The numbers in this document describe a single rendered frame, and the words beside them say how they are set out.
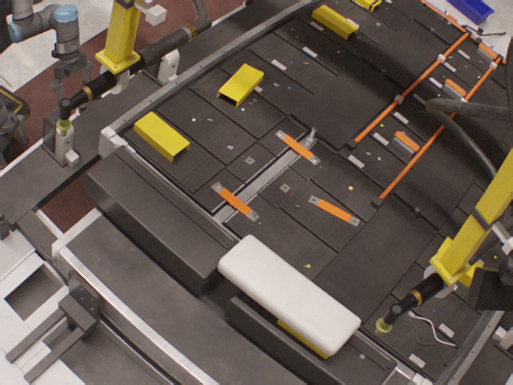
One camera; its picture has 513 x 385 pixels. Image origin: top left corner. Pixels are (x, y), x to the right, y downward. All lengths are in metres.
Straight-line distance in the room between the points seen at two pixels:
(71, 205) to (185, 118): 1.13
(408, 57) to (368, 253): 0.90
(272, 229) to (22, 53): 2.23
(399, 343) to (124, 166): 0.86
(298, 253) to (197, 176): 0.35
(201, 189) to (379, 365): 0.72
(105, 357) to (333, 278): 0.67
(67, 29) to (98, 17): 1.67
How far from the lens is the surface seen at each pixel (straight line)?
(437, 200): 2.35
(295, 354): 1.83
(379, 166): 2.35
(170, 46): 1.89
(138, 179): 2.00
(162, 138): 2.19
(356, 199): 2.24
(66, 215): 3.26
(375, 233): 2.19
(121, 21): 1.65
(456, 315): 2.16
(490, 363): 2.30
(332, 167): 2.29
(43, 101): 3.69
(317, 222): 2.15
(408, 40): 2.87
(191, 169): 2.17
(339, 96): 2.49
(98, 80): 1.77
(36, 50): 3.98
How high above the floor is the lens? 2.68
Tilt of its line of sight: 50 degrees down
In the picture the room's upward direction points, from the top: 21 degrees clockwise
